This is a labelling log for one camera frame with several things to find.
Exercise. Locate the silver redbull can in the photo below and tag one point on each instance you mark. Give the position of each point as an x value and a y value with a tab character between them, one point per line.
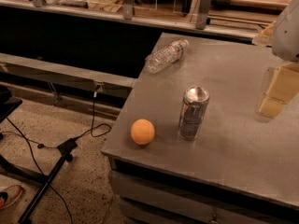
194	104

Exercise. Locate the orange ball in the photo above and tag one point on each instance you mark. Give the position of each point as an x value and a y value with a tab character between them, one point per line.
142	132

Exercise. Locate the black tripod stand leg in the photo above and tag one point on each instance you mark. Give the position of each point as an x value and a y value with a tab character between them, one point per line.
65	149

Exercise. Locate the black cart corner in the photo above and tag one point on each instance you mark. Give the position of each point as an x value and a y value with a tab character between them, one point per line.
8	103

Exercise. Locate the orange white sneaker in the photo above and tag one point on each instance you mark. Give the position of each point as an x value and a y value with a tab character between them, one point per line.
10	195

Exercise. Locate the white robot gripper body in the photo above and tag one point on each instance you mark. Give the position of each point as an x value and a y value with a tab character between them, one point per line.
287	32

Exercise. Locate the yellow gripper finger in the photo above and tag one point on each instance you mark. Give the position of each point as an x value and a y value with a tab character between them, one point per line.
282	87

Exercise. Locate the grey wooden side bench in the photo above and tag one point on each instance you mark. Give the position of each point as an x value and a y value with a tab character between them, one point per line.
69	76

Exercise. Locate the grey table drawer front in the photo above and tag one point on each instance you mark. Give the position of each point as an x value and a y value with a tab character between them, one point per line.
141	200

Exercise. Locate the clear plastic water bottle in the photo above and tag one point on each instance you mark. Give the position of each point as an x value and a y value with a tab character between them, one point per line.
162	58

